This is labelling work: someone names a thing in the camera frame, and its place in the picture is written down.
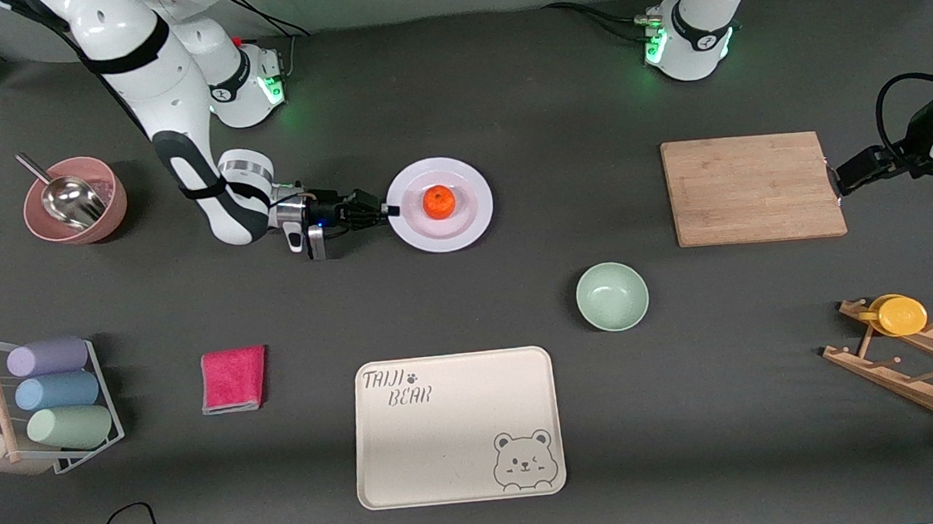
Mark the pale lavender round plate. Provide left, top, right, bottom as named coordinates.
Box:
left=383, top=154, right=498, bottom=258

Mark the purple cup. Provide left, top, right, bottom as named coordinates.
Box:
left=5, top=335, right=91, bottom=380

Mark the metal scoop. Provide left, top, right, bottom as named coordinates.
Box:
left=15, top=147, right=109, bottom=235

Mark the pink folded cloth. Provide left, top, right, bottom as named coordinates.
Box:
left=198, top=345, right=271, bottom=415

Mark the yellow cup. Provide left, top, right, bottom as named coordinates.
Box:
left=857, top=291, right=930, bottom=340

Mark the cream tray with bear print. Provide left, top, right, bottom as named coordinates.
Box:
left=346, top=344, right=569, bottom=512

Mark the wooden cutting board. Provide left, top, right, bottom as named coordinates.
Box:
left=659, top=129, right=849, bottom=250

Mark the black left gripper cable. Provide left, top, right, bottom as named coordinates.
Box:
left=872, top=71, right=933, bottom=174

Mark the wooden peg rack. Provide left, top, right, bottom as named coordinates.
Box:
left=818, top=292, right=933, bottom=458

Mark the orange fruit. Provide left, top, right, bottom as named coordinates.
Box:
left=422, top=184, right=459, bottom=222

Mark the black arm base cable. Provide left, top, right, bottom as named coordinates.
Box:
left=540, top=0, right=696, bottom=50
left=227, top=0, right=314, bottom=86

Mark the black right arm base cable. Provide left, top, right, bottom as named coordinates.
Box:
left=227, top=0, right=314, bottom=86

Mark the black left arm base cable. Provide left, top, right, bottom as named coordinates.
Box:
left=540, top=0, right=696, bottom=50

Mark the blue cup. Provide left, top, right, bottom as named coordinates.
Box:
left=12, top=370, right=102, bottom=414

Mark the pink bowl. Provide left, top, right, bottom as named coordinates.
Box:
left=19, top=153, right=132, bottom=249

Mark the green cup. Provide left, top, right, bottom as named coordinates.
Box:
left=25, top=403, right=115, bottom=455

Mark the mint green bowl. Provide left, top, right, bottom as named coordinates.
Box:
left=574, top=259, right=652, bottom=335

